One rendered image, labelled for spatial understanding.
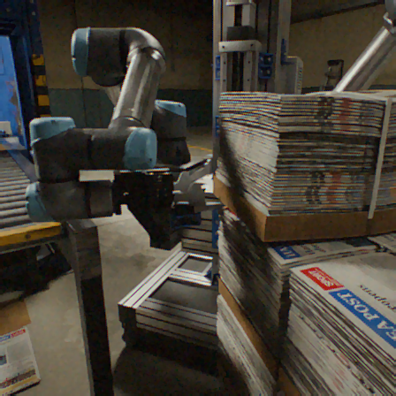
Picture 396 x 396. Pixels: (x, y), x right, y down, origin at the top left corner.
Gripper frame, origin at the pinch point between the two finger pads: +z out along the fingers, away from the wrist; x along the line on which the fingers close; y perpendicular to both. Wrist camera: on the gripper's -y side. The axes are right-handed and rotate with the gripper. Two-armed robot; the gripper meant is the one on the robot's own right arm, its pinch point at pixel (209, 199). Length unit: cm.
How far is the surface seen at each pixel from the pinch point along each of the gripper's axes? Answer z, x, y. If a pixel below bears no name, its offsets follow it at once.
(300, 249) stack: 8.2, -23.0, -2.1
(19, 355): -65, 64, -84
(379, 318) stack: 7.2, -40.9, -1.8
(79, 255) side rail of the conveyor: -28.2, 2.6, -10.9
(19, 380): -62, 50, -84
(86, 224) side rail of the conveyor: -26.3, 5.6, -5.0
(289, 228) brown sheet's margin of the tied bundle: 6.3, -22.5, 1.6
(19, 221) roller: -41.3, 12.8, -5.6
